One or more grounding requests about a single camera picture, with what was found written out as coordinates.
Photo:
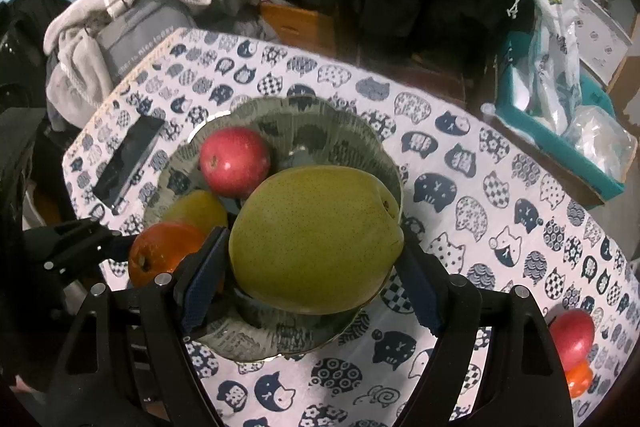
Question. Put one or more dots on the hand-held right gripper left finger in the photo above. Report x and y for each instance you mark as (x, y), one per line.
(207, 274)

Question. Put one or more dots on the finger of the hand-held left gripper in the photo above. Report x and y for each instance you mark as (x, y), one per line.
(116, 246)

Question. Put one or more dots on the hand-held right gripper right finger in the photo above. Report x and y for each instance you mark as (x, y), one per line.
(421, 294)

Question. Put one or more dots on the orange with green stem mark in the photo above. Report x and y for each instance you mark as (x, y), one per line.
(160, 252)

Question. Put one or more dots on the yellow-green pear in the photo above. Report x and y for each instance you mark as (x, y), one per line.
(197, 212)
(310, 237)

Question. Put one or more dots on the red apple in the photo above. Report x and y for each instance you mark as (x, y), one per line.
(232, 162)
(572, 337)

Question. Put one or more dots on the small mandarin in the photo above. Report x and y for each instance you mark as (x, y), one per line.
(580, 379)

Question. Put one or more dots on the green glass bowl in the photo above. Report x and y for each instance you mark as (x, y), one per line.
(325, 127)

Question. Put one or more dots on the black smartphone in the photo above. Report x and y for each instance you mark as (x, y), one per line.
(127, 164)

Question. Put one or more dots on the cat print tablecloth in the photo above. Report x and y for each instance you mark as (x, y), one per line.
(475, 217)

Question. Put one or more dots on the pile of clothes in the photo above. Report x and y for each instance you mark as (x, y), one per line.
(80, 42)

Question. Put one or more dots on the black bag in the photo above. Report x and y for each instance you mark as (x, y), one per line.
(30, 22)

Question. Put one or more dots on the grey fabric bag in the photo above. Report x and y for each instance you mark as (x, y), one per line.
(140, 37)

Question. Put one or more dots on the person's foot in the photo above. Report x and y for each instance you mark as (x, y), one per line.
(21, 384)

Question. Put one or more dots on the teal plastic crate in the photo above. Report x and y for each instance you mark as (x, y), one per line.
(515, 92)

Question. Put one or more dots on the clear plastic bag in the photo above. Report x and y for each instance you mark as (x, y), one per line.
(600, 137)

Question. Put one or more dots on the wooden drawer box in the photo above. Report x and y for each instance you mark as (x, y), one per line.
(295, 24)

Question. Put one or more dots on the white printed rice bag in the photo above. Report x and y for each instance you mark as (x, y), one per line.
(555, 32)

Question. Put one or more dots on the white patterned storage box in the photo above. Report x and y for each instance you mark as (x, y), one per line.
(600, 37)

